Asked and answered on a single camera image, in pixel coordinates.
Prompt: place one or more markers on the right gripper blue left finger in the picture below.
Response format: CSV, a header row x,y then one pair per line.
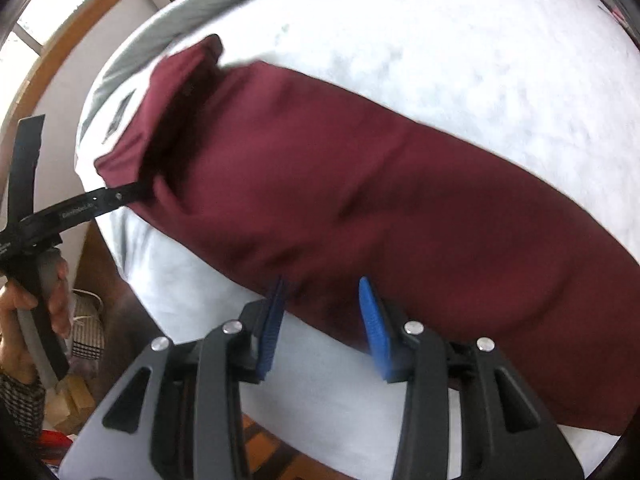
x,y
267,328

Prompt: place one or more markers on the wooden window frame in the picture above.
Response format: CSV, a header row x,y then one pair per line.
x,y
55,51

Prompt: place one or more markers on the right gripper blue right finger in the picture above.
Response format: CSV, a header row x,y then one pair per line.
x,y
380,330

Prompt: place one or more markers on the person's left hand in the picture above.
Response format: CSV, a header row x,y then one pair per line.
x,y
37,275

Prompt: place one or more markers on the light blue bed sheet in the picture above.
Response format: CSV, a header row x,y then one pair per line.
x,y
552,85

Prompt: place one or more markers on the grey-green duvet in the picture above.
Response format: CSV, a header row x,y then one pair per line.
x,y
150,39

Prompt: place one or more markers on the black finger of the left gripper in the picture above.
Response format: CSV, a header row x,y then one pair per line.
x,y
83,208

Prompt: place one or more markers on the maroon pants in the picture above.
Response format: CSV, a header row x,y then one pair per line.
x,y
265,172

